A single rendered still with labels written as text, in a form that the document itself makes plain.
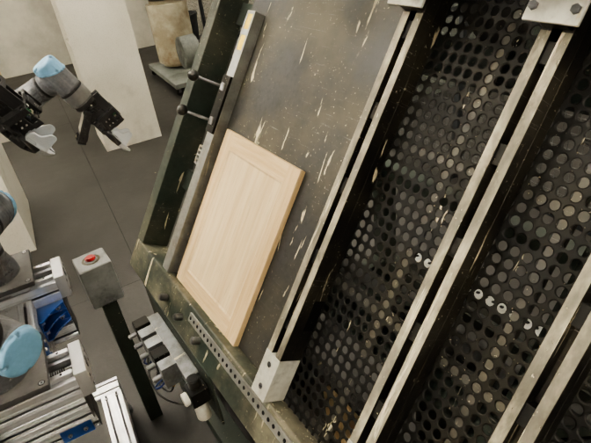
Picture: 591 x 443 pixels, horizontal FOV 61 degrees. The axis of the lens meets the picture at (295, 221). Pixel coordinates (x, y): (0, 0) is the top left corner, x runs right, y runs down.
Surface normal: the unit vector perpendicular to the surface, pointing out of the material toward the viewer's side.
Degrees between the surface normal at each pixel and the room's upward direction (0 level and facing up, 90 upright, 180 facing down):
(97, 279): 90
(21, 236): 90
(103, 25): 90
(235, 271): 57
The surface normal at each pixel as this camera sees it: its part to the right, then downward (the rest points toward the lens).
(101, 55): 0.47, 0.44
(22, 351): 0.92, 0.22
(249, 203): -0.75, -0.13
